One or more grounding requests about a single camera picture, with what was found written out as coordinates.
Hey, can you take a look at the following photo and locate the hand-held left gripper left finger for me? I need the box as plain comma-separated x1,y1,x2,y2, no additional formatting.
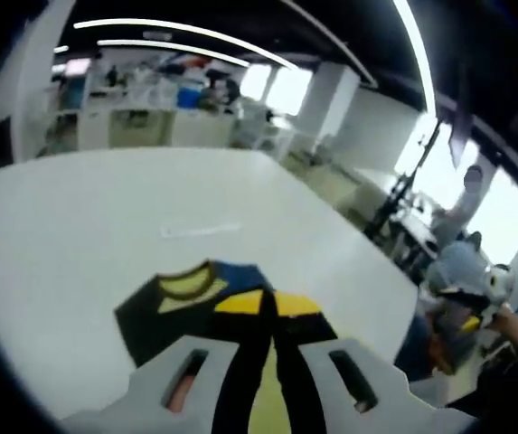
61,290,271,434

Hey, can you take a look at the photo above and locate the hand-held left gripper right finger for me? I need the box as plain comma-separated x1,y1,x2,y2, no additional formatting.
270,291,477,434

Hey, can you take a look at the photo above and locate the yellow blue black garment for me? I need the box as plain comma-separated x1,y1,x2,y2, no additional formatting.
113,258,296,434

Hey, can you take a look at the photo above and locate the black stand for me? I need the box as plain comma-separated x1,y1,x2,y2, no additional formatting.
363,122,441,243

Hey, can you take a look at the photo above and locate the blue storage bin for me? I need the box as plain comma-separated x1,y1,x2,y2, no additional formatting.
176,88,203,110

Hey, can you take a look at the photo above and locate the black cabinet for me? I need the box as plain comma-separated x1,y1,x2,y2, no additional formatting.
0,116,14,165

